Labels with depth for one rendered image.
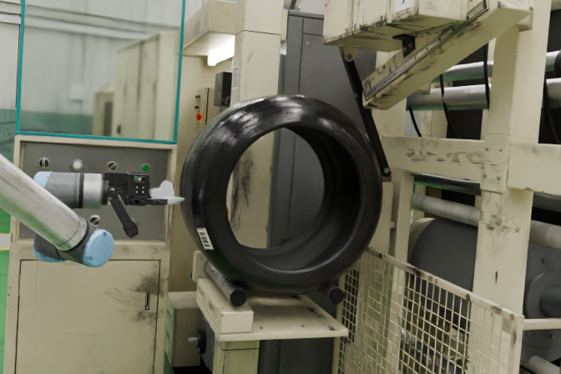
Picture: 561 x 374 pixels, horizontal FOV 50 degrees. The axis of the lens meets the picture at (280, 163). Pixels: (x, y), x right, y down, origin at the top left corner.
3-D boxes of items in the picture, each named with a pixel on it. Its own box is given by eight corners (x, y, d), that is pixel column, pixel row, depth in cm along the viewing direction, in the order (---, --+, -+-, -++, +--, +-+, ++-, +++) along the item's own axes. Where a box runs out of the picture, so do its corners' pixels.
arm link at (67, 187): (32, 207, 155) (33, 169, 154) (83, 208, 159) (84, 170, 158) (27, 213, 146) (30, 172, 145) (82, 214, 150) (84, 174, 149)
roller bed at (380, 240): (325, 256, 218) (331, 175, 217) (361, 256, 223) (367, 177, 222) (347, 270, 200) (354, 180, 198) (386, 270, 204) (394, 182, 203)
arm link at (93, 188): (82, 210, 150) (83, 205, 159) (103, 211, 151) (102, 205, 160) (84, 174, 149) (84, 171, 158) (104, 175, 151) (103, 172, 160)
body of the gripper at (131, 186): (152, 175, 155) (103, 173, 151) (150, 208, 156) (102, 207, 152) (149, 172, 162) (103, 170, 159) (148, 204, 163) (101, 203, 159)
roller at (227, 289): (202, 269, 190) (210, 257, 190) (214, 276, 191) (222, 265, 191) (227, 301, 156) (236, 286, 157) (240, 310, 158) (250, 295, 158)
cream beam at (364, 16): (320, 45, 197) (323, -1, 196) (388, 53, 205) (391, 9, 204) (416, 14, 139) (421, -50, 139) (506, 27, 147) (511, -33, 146)
